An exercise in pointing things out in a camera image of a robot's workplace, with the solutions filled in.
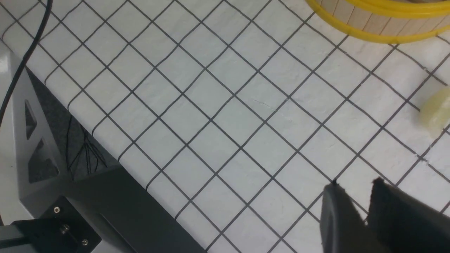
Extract white grid tablecloth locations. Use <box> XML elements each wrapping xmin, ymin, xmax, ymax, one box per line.
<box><xmin>0</xmin><ymin>0</ymin><xmax>450</xmax><ymax>253</ymax></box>

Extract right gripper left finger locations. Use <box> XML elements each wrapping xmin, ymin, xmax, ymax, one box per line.
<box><xmin>320</xmin><ymin>180</ymin><xmax>387</xmax><ymax>253</ymax></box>

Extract grey metal table frame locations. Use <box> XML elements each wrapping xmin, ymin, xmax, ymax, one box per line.
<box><xmin>0</xmin><ymin>42</ymin><xmax>208</xmax><ymax>253</ymax></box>

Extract black cable right side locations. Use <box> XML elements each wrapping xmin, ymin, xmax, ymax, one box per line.
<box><xmin>0</xmin><ymin>0</ymin><xmax>54</xmax><ymax>123</ymax></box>

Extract white dumpling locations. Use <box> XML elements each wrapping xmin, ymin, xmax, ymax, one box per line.
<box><xmin>418</xmin><ymin>87</ymin><xmax>450</xmax><ymax>138</ymax></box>

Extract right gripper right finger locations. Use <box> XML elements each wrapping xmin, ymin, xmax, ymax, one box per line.
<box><xmin>367</xmin><ymin>178</ymin><xmax>450</xmax><ymax>253</ymax></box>

